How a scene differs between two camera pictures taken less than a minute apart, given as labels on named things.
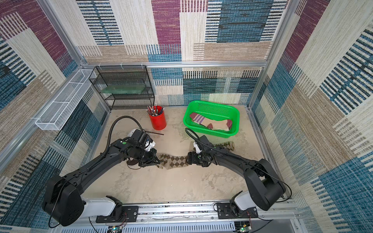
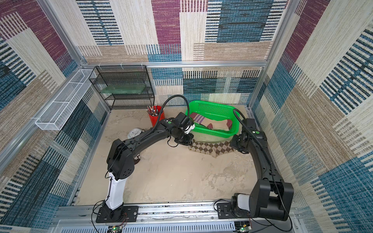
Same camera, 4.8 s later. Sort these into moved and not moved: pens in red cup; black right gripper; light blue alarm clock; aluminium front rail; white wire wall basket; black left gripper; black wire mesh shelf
Moved: black left gripper; black right gripper
Not moved: aluminium front rail; pens in red cup; black wire mesh shelf; white wire wall basket; light blue alarm clock
